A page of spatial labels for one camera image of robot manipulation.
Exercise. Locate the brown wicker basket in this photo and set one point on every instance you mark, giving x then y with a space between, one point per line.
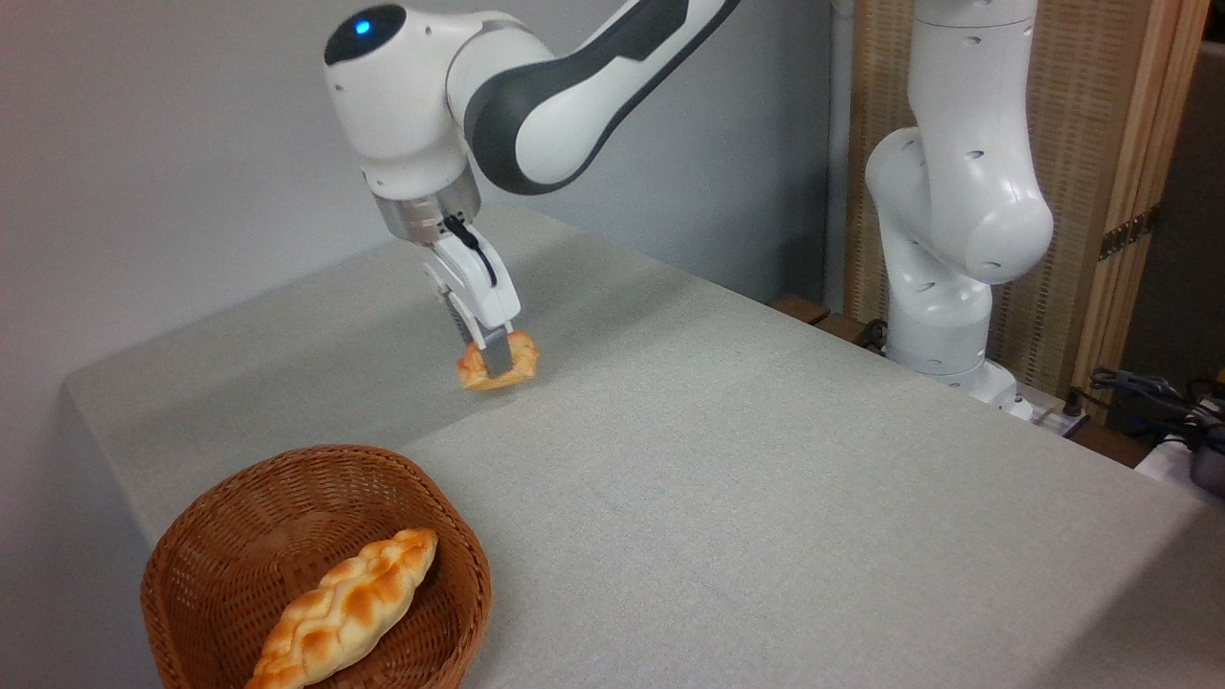
230 536

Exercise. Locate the small orange bread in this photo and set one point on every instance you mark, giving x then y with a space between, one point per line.
525 357

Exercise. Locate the long braided bread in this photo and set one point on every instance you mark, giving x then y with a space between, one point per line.
354 603

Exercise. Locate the wooden rattan folding screen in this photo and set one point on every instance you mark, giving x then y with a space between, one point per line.
1086 96

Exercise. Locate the brown wooden base board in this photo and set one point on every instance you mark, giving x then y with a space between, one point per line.
813 314

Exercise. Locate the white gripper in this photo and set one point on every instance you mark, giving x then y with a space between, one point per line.
483 292

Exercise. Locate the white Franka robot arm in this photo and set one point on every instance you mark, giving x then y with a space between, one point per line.
947 191

